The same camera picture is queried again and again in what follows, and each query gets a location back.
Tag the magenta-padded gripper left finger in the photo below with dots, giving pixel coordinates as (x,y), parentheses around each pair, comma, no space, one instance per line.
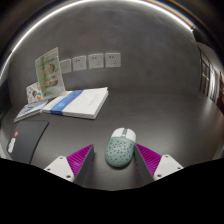
(59,166)

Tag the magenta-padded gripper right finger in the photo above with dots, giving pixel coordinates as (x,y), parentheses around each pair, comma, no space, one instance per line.
(168,165)

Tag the green and white computer mouse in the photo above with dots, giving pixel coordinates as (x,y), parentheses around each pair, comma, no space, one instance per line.
(119,150)

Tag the black mouse pad with print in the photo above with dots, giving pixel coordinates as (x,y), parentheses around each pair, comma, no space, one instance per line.
(28,140)

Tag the grey book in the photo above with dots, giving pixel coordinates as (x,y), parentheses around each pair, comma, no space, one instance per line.
(30,110)

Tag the white book with blue band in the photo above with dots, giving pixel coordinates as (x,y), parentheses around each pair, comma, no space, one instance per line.
(83,103)

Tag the small illustrated white card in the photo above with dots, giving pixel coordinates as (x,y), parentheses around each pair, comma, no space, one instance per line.
(33,93)

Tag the green upright poster stand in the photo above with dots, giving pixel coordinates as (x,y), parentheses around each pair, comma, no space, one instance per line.
(49,75)

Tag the black framed glass partition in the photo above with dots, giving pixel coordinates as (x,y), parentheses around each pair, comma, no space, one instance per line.
(210,80)

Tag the curved white light strip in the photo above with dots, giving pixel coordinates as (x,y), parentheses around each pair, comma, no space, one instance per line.
(40,21)

